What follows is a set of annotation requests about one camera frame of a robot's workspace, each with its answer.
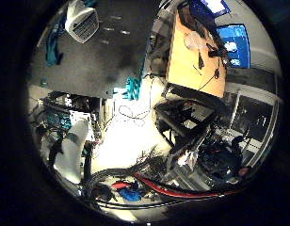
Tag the small teal clamp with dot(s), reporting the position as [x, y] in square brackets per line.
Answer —
[44, 82]

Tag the glass door frame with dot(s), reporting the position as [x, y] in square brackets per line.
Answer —
[254, 125]

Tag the white spray bottle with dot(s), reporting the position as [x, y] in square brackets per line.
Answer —
[82, 22]

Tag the blue object on floor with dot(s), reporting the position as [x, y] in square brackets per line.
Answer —
[131, 194]

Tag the blue computer screen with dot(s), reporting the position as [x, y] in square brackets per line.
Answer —
[215, 5]
[237, 47]

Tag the orange wooden desk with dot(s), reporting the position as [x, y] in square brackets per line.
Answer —
[185, 66]

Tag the teal cloth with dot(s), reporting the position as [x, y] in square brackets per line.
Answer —
[53, 47]

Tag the black metal frame cart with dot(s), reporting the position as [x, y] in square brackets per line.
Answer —
[182, 116]

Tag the person in dark clothes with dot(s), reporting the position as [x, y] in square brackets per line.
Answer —
[220, 157]

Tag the teal plastic crate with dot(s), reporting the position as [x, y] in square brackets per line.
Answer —
[134, 88]

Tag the red object on floor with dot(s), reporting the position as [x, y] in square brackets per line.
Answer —
[120, 185]

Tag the black and teal electronics rack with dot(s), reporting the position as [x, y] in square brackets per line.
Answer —
[61, 106]

